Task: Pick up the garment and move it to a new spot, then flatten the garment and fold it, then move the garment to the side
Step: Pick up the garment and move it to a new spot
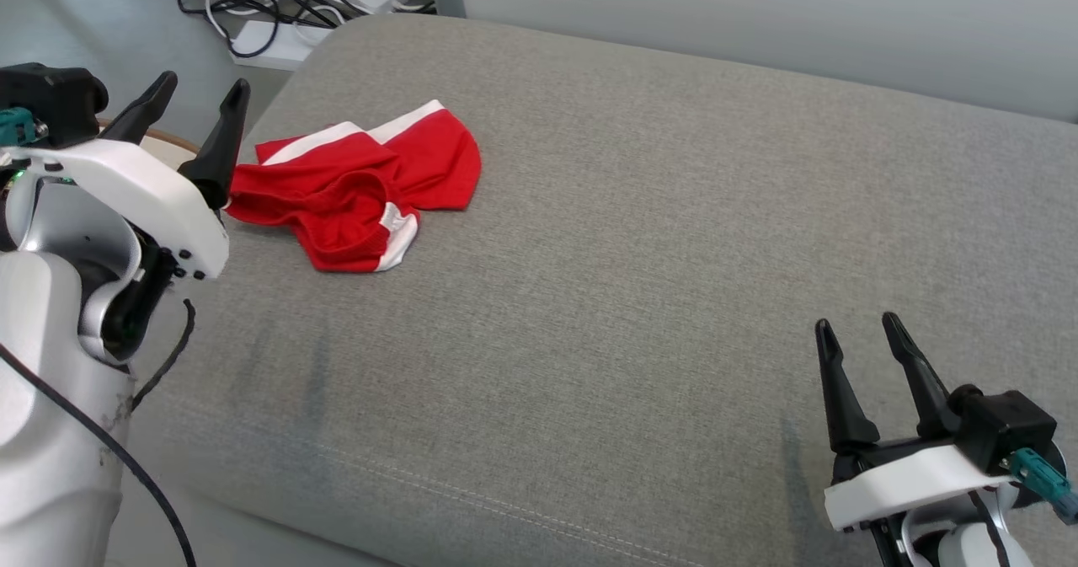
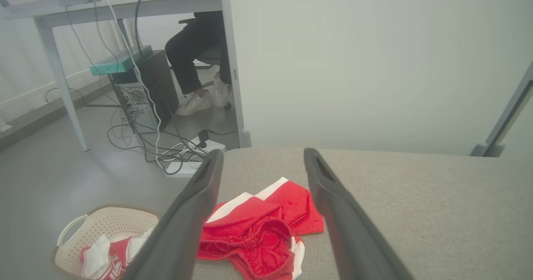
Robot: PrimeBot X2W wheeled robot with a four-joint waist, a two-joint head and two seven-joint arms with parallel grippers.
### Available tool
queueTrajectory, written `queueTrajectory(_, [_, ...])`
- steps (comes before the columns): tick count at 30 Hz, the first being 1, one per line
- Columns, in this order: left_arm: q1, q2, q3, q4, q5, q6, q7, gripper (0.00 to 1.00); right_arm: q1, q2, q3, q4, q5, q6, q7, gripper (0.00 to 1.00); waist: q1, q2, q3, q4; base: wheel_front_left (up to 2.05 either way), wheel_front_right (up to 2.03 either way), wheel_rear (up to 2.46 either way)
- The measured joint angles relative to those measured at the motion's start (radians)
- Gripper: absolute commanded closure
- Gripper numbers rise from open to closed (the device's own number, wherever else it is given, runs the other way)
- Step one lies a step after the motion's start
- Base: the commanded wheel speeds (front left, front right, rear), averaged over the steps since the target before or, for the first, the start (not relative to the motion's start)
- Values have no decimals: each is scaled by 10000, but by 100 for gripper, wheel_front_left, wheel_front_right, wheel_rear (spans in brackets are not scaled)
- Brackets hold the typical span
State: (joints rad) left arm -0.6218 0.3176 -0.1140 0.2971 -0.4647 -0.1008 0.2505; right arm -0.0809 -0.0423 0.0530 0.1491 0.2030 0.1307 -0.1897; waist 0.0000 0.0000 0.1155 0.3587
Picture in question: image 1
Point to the right teal camera connector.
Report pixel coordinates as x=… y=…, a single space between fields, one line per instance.
x=1040 y=476

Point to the cream perforated laundry basket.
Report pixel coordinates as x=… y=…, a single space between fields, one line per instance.
x=167 y=146

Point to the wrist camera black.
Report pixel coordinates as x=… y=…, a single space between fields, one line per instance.
x=50 y=99
x=1006 y=428

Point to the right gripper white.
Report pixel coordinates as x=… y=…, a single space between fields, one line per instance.
x=909 y=483

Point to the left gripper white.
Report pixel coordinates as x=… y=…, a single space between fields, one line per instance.
x=143 y=184

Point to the wide white partition panel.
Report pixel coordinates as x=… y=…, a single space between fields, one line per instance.
x=758 y=19

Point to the left teal camera connector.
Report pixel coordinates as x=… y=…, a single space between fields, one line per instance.
x=15 y=125

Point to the red and white shorts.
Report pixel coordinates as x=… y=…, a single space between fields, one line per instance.
x=337 y=205

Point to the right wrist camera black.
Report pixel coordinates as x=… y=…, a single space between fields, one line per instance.
x=1006 y=428

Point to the flat white power strip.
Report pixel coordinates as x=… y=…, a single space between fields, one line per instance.
x=278 y=49

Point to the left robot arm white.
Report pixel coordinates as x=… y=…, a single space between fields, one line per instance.
x=42 y=382

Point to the teal camera connector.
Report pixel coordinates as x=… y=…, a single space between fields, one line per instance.
x=15 y=125
x=1040 y=476

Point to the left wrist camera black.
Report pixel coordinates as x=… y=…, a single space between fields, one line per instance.
x=50 y=99

